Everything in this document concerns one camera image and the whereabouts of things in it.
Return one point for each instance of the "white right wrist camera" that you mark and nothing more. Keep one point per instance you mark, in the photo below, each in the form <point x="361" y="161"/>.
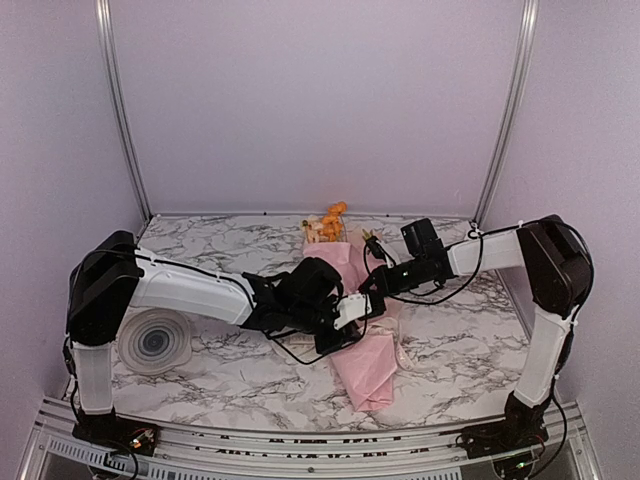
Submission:
<point x="381" y="251"/>

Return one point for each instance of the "peach fake flower stem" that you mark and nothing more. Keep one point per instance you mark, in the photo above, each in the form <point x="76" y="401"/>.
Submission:
<point x="313" y="228"/>

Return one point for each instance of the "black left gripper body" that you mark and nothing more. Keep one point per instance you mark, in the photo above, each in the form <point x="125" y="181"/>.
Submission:
<point x="306" y="316"/>

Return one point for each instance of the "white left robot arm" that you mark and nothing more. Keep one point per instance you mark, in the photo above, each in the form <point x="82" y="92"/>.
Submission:
<point x="119" y="277"/>

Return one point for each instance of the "aluminium frame post left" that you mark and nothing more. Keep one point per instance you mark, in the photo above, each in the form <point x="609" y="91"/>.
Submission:
<point x="108" y="46"/>

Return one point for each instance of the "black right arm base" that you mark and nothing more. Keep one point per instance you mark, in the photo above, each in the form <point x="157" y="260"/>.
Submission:
<point x="522" y="426"/>

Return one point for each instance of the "aluminium frame post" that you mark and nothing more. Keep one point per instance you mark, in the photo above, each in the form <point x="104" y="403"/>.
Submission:
<point x="108" y="46"/>
<point x="515" y="94"/>

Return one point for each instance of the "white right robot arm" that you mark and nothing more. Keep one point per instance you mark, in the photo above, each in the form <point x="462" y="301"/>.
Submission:
<point x="558" y="267"/>

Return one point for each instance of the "pink wrapping paper sheet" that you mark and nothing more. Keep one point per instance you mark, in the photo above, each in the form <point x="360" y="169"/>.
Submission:
<point x="367" y="368"/>

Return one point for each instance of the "orange fake flower stem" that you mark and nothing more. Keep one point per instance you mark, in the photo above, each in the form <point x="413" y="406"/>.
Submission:
<point x="333" y="228"/>

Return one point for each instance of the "cream printed ribbon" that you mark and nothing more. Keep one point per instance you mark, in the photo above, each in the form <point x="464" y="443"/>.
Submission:
<point x="303" y="346"/>

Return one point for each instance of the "aluminium front rail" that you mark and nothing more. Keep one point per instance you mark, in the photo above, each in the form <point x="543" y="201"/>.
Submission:
<point x="198" y="452"/>

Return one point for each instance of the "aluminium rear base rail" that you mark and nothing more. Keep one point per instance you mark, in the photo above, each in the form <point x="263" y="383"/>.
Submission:
<point x="268" y="213"/>

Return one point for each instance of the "aluminium frame post right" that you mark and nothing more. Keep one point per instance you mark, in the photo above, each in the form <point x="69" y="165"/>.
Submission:
<point x="515" y="94"/>

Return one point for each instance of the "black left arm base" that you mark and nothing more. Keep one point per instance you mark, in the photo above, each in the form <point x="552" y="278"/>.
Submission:
<point x="112" y="430"/>

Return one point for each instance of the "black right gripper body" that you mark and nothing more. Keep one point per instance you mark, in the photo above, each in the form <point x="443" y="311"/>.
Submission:
<point x="403" y="282"/>

